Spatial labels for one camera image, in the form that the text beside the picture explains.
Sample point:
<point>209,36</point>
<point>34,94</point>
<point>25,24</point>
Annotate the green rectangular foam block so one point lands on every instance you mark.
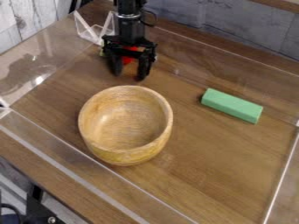
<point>231,105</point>

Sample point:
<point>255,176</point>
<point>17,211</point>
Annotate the round wooden bowl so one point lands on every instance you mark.
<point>125,123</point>

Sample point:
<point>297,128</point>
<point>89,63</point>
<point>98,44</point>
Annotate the black clamp with cable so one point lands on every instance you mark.
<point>37,214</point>

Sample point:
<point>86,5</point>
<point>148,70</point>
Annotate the red felt fruit with leaf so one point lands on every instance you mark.
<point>125,59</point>

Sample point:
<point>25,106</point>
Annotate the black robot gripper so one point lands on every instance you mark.
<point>129,35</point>

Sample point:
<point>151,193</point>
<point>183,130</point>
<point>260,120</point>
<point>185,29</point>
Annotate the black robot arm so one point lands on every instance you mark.
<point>131,8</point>

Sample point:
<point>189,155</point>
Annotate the clear acrylic tray walls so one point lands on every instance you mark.
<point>192,147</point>

